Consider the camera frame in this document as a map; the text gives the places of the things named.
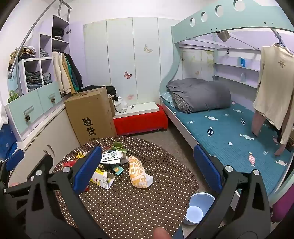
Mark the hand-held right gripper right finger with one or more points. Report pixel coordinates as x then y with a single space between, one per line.
207 167

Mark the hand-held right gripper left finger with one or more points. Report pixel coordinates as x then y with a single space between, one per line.
88 170

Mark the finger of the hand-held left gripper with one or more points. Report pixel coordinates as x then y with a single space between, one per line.
47 163
15 159

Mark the white yellow milk carton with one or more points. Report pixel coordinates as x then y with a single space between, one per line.
103 180

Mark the red wrapper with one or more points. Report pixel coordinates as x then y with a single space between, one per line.
69 163

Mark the light blue plastic bin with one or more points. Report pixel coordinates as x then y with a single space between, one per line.
197 202

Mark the yellow white snack bag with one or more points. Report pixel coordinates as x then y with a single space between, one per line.
137 174

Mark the person's right hand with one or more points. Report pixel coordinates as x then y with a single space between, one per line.
161 234

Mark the orange yellow wrapper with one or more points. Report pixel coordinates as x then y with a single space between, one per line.
79 155

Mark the blue bag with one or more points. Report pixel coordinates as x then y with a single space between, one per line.
8 140

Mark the white blue paper box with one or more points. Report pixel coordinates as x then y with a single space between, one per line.
112 157

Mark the bed with teal mattress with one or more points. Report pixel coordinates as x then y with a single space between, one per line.
218 142

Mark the small green packet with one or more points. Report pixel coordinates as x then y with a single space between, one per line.
118 170

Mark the white low cabinet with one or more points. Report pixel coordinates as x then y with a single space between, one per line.
57 128

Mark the green crumpled wrapper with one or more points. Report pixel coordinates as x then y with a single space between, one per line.
117 145

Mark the large cardboard box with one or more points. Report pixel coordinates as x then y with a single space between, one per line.
91 115

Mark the mint drawer cabinet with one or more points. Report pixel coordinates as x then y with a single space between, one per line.
46 96

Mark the red storage ottoman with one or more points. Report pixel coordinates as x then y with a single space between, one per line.
140 123

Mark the white plastic bag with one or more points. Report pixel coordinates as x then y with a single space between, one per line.
121 105

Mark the grey folded duvet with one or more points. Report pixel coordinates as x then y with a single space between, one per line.
202 94

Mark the blue plaid pillow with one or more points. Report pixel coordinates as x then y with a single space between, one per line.
166 97

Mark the dark folded clothes pile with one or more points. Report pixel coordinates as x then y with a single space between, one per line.
33 79

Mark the white cubby shelf unit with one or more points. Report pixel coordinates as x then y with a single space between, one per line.
21 75

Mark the folded jeans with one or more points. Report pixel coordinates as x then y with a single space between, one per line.
47 78

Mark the purple cloth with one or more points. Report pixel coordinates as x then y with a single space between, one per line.
283 206

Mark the mustard hanging jacket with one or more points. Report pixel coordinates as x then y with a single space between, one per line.
69 78

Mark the cream hanging jacket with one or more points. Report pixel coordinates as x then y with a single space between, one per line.
58 71

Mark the black hanging jacket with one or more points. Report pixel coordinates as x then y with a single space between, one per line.
75 71

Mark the small pale bottle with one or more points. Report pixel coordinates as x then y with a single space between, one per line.
242 77

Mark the pink butterfly sticker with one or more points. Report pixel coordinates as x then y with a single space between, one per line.
128 74

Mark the brown clothes pile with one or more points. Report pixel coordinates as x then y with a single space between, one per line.
23 54

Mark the person in cream shirt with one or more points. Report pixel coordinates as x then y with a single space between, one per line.
273 80

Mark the small blue box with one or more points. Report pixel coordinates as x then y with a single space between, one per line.
242 62

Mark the black folded clothes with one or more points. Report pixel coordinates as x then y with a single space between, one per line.
58 33

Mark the brown hanging bag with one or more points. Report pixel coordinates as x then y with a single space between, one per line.
222 35

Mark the yellow butterfly sticker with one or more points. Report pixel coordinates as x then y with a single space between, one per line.
148 48

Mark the blue clothes hanger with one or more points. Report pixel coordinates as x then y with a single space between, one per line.
278 38

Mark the white wall shelf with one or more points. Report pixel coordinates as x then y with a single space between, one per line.
229 65

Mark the grey curved metal rail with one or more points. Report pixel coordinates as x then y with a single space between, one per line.
25 39

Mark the teal bunk bed frame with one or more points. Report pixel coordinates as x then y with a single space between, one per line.
183 34

